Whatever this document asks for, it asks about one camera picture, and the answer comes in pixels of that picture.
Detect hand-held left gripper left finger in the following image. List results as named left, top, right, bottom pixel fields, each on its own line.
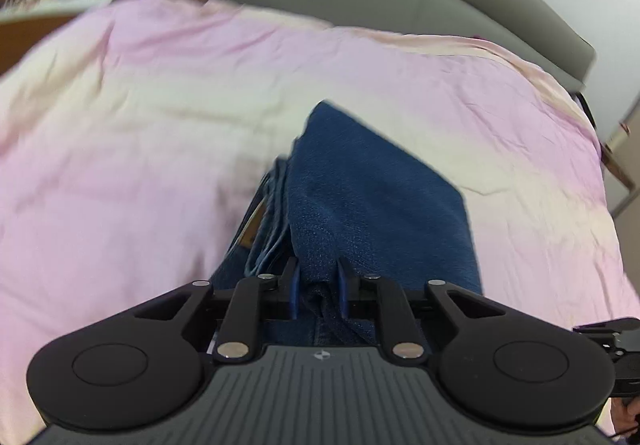
left=134, top=256, right=302, bottom=365

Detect blue denim pants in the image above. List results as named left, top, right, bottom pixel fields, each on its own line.
left=207, top=100, right=484, bottom=350

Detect brown wooden nightstand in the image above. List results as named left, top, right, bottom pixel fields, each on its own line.
left=0, top=12, right=88, bottom=75

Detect person's right hand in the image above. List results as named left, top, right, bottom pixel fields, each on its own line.
left=612, top=397, right=640, bottom=436

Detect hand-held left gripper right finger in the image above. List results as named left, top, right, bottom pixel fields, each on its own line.
left=336, top=256, right=506, bottom=362

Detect pink and cream bed sheet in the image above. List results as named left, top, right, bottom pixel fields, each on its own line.
left=0, top=0, right=630, bottom=445

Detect wooden door frame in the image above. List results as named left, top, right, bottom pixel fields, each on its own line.
left=599, top=100, right=640, bottom=218

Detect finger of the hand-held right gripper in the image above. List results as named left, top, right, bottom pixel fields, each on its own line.
left=572, top=317, right=640, bottom=357

